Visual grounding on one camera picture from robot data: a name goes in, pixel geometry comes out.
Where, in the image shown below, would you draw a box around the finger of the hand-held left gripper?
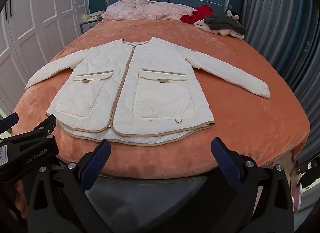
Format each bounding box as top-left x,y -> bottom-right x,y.
25,114 -> 58,140
0,112 -> 20,135

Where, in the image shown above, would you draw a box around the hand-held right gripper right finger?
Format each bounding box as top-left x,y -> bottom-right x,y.
211,137 -> 295,233

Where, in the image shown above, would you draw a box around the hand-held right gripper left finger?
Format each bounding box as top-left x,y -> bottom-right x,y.
27,139 -> 112,233

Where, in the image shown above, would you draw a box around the white quilted jacket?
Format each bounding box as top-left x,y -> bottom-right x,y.
24,36 -> 271,146

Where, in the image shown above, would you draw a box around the person's left hand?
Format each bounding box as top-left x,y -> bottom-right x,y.
14,180 -> 28,220

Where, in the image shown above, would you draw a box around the orange plush bed blanket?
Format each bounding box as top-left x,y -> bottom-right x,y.
11,19 -> 311,180

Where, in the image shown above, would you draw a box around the white and black object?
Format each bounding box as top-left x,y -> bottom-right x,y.
291,157 -> 320,195

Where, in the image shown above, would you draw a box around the white panelled wardrobe doors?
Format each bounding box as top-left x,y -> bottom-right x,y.
0,0 -> 88,117

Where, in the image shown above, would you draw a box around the grey nightstand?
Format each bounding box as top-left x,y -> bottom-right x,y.
80,19 -> 103,36

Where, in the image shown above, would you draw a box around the yellow-green cloth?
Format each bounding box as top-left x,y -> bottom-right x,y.
82,10 -> 105,22

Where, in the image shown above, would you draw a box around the cream garment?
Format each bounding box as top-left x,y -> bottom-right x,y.
194,19 -> 244,40

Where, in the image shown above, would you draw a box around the grey knitted sweater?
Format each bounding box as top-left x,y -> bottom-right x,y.
204,15 -> 247,34

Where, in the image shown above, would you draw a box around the black and white plush toy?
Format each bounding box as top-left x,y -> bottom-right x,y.
226,9 -> 240,21

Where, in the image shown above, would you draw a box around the grey curtain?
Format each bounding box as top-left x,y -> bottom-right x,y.
241,0 -> 320,158

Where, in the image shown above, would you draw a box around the red garment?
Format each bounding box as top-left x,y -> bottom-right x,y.
180,5 -> 215,25

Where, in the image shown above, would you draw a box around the pink duvet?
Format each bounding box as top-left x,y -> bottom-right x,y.
101,0 -> 198,21

